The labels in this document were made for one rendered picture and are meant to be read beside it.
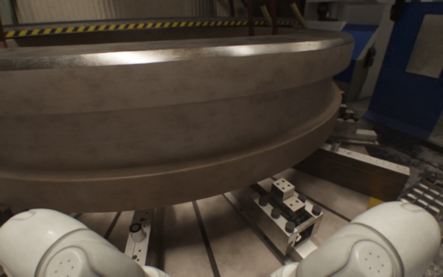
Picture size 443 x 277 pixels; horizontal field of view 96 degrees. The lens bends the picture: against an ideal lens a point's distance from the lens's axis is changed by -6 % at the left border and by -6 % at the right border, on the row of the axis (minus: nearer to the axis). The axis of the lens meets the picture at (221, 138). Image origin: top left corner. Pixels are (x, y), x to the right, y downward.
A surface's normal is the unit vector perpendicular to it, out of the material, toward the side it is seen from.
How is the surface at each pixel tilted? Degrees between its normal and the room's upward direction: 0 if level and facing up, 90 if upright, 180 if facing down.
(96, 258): 53
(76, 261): 26
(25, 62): 45
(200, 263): 0
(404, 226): 9
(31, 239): 17
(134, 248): 0
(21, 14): 90
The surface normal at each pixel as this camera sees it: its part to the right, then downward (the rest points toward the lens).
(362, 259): 0.07, -0.59
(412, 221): 0.11, -0.80
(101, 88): 0.14, 0.48
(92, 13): 0.48, 0.42
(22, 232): -0.15, -0.71
